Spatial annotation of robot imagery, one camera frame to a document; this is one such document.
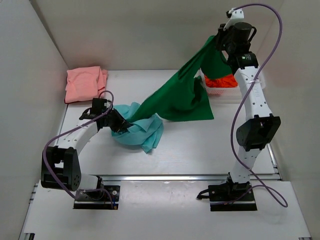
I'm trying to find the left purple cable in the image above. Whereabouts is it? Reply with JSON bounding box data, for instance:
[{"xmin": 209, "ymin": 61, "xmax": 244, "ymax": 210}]
[{"xmin": 41, "ymin": 90, "xmax": 116, "ymax": 199}]

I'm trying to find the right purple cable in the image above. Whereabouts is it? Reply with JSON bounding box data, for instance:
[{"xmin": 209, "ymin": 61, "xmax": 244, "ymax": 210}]
[{"xmin": 209, "ymin": 3, "xmax": 289, "ymax": 208}]

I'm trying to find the folded pink t shirt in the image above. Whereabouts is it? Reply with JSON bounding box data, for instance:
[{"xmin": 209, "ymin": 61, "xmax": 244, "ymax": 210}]
[{"xmin": 64, "ymin": 66, "xmax": 108, "ymax": 104}]

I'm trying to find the purple cable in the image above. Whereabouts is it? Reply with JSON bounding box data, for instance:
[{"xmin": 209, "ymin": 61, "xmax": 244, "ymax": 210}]
[
  {"xmin": 209, "ymin": 3, "xmax": 289, "ymax": 208},
  {"xmin": 41, "ymin": 90, "xmax": 116, "ymax": 199}
]

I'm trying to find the green t shirt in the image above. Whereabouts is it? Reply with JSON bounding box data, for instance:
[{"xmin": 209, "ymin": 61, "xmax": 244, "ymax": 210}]
[{"xmin": 128, "ymin": 35, "xmax": 232, "ymax": 122}]

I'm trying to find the white plastic basket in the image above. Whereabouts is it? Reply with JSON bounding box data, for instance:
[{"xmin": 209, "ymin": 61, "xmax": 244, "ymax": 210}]
[{"xmin": 199, "ymin": 68, "xmax": 266, "ymax": 97}]

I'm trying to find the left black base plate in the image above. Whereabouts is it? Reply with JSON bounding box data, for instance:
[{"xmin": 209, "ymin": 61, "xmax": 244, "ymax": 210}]
[{"xmin": 73, "ymin": 181, "xmax": 121, "ymax": 211}]

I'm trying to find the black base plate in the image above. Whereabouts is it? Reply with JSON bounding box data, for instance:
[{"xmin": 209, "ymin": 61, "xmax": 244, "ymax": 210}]
[
  {"xmin": 196, "ymin": 176, "xmax": 258, "ymax": 212},
  {"xmin": 73, "ymin": 181, "xmax": 121, "ymax": 211}
]

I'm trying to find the aluminium rail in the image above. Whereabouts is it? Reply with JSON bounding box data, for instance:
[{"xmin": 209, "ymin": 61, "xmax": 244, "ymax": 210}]
[{"xmin": 99, "ymin": 174, "xmax": 279, "ymax": 182}]

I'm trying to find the orange t shirt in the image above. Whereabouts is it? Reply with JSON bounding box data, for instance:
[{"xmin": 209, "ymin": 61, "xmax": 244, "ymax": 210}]
[{"xmin": 204, "ymin": 74, "xmax": 238, "ymax": 88}]

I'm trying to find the teal t shirt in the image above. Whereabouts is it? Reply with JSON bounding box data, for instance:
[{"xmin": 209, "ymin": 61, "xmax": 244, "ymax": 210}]
[{"xmin": 111, "ymin": 114, "xmax": 164, "ymax": 154}]

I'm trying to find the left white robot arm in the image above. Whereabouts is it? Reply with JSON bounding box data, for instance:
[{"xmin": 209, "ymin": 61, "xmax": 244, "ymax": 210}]
[{"xmin": 40, "ymin": 98, "xmax": 132, "ymax": 200}]

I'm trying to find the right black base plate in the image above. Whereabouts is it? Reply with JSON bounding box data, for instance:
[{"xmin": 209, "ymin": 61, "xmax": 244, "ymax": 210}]
[{"xmin": 196, "ymin": 176, "xmax": 258, "ymax": 212}]

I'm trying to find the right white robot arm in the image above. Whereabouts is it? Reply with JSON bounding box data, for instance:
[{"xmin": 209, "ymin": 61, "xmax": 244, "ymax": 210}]
[{"xmin": 216, "ymin": 21, "xmax": 281, "ymax": 200}]

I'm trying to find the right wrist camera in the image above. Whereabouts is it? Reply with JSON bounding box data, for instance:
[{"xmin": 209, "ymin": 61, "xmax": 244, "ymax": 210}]
[{"xmin": 223, "ymin": 8, "xmax": 245, "ymax": 31}]

